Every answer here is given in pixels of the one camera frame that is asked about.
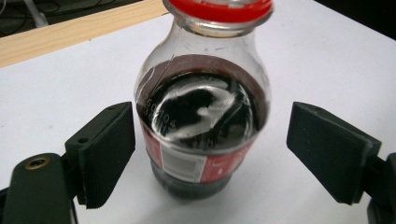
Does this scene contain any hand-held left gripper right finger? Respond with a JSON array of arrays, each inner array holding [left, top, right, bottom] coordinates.
[[286, 101, 382, 206]]

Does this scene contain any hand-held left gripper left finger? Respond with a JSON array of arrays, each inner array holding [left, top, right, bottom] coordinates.
[[64, 101, 136, 210]]

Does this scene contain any cola bottle with red label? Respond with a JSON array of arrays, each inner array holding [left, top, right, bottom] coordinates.
[[134, 0, 275, 201]]

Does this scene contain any light wooden table edge strip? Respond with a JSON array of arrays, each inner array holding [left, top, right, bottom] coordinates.
[[0, 0, 171, 69]]

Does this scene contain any red bottle cap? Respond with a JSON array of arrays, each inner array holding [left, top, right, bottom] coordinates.
[[162, 0, 275, 24]]

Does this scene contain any white cable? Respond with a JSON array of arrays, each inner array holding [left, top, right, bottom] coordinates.
[[21, 0, 50, 28]]

